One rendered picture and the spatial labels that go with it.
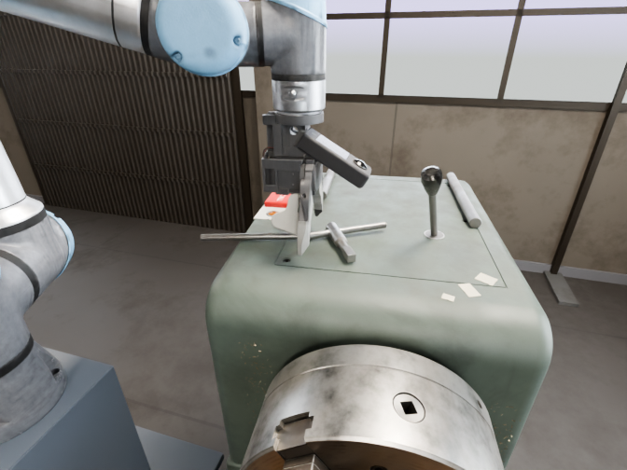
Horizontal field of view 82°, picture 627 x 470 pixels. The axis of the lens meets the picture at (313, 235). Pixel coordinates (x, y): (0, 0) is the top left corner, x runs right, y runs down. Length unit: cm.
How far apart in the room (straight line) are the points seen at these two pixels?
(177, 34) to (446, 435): 44
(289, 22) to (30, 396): 60
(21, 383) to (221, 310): 28
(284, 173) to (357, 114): 230
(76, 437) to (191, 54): 57
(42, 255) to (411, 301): 55
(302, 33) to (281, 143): 15
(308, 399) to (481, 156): 258
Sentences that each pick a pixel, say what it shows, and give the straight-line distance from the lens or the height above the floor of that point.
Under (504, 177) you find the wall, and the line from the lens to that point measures 294.
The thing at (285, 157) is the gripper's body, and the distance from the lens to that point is 55.
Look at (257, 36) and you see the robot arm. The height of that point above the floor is 157.
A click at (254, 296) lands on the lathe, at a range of 53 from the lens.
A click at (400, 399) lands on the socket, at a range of 42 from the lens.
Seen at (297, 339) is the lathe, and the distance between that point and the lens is 52.
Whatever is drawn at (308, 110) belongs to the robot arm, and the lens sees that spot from 52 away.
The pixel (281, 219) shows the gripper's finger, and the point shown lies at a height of 133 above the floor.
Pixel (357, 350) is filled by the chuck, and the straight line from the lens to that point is 46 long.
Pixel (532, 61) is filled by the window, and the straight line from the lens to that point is 280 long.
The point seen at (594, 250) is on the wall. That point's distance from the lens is 333.
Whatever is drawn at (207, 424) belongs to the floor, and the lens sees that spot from 195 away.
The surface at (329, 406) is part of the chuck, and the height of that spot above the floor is 123.
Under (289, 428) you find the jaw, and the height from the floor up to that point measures 120.
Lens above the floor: 156
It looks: 28 degrees down
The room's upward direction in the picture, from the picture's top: straight up
